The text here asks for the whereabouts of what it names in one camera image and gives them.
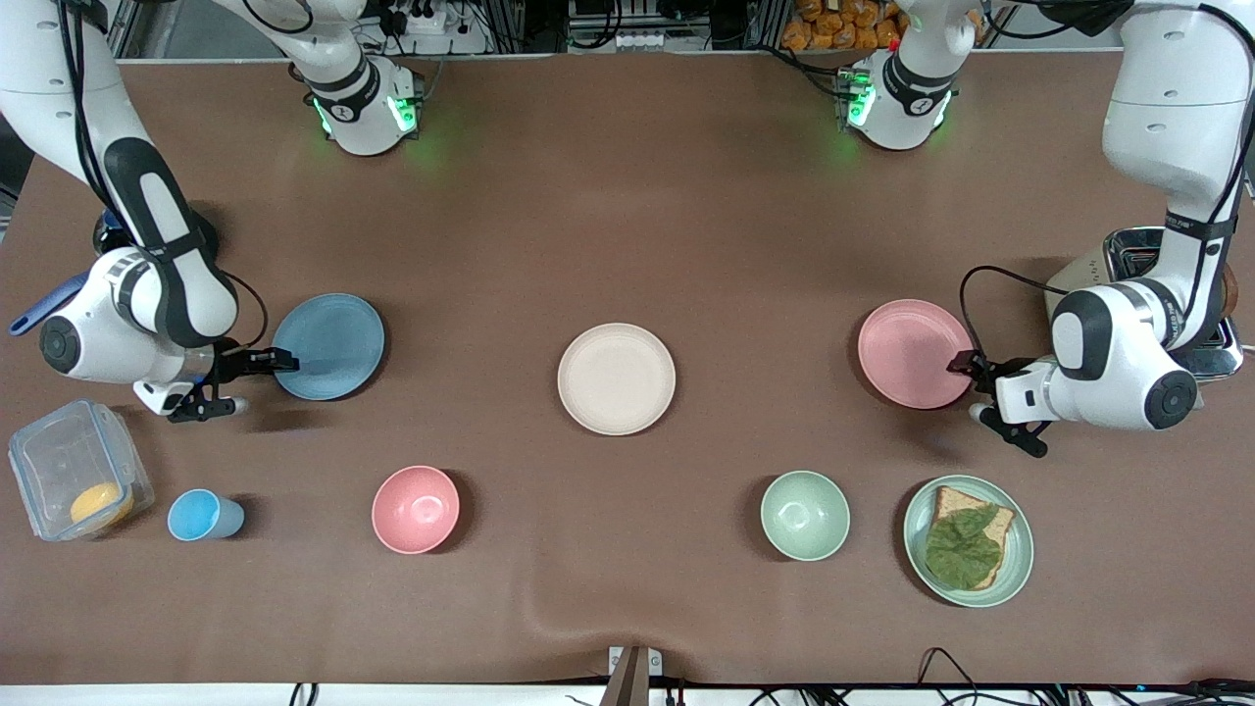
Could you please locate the pink plate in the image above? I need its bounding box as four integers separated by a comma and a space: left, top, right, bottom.
857, 299, 977, 410

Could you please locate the blue plate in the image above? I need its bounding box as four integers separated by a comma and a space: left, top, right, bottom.
272, 293, 386, 401

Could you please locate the toast bread slice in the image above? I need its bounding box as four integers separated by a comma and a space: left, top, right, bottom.
927, 485, 1016, 589

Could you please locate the blue cup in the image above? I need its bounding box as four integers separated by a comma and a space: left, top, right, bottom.
167, 488, 246, 542

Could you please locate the green plate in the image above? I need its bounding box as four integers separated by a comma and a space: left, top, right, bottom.
903, 475, 1034, 609

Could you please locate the silver toaster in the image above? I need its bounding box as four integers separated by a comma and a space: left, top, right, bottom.
1044, 226, 1244, 381

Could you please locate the green lettuce leaf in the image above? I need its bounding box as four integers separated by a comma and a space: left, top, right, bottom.
925, 504, 1003, 591

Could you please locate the yellow food piece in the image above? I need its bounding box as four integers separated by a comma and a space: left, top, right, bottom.
70, 481, 135, 529

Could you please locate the clear plastic lidded container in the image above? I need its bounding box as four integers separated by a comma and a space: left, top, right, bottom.
8, 398, 156, 542

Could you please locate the pink bowl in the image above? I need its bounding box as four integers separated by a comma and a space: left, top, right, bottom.
372, 465, 461, 555

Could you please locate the green bowl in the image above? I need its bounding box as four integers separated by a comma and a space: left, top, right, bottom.
761, 471, 851, 562

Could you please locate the beige plate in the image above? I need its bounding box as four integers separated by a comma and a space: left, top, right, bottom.
557, 323, 678, 436

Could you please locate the bag of orange snacks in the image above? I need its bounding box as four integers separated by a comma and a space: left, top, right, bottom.
781, 0, 908, 52

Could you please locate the brown table mat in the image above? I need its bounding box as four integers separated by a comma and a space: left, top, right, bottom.
0, 54, 1255, 687

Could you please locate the white power strip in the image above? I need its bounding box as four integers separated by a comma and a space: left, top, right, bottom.
384, 3, 491, 56

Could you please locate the metal table clamp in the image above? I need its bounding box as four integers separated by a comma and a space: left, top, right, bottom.
608, 645, 663, 706

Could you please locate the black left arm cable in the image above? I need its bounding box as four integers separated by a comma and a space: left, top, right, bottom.
959, 0, 1255, 372

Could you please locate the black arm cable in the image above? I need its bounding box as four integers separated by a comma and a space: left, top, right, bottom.
54, 0, 271, 356
959, 0, 1255, 372

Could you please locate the black pot blue handle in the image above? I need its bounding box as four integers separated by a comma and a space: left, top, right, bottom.
10, 201, 222, 337

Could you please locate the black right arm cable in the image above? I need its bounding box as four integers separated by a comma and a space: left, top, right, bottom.
54, 0, 271, 356

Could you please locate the black looped cable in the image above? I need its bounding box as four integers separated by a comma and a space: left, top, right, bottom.
917, 647, 983, 706

